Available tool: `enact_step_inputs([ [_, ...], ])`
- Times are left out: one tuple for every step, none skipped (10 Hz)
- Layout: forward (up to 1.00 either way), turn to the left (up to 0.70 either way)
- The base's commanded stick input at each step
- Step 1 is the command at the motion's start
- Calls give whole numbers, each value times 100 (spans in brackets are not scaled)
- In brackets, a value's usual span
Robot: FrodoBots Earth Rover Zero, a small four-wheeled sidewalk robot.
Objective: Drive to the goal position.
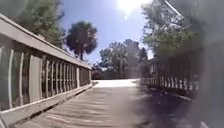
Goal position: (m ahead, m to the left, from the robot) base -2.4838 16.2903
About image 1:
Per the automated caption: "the cluster of green trees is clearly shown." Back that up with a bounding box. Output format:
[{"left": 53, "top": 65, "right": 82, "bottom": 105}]
[{"left": 91, "top": 38, "right": 151, "bottom": 80}]

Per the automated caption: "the pale concrete path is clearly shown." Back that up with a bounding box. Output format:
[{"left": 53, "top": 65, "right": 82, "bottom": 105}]
[{"left": 91, "top": 78, "right": 143, "bottom": 89}]

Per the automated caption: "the tall round-crowned tree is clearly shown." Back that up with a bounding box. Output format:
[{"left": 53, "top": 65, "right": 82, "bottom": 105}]
[{"left": 65, "top": 20, "right": 99, "bottom": 62}]

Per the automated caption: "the wooden plank bridge deck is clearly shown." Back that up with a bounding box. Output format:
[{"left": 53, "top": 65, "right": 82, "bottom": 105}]
[{"left": 13, "top": 85, "right": 214, "bottom": 128}]

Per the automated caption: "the dark wooden railing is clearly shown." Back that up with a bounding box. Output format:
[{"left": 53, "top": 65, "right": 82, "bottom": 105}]
[{"left": 139, "top": 46, "right": 209, "bottom": 100}]

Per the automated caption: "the large leafy tree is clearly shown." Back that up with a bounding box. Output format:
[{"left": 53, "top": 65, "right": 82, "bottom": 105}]
[{"left": 140, "top": 0, "right": 208, "bottom": 59}]

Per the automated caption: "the pale wooden railing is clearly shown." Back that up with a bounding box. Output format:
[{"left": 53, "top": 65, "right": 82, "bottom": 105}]
[{"left": 0, "top": 13, "right": 94, "bottom": 128}]

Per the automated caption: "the leafy tree behind railing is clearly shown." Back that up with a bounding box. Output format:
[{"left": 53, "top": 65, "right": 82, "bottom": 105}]
[{"left": 11, "top": 0, "right": 67, "bottom": 50}]

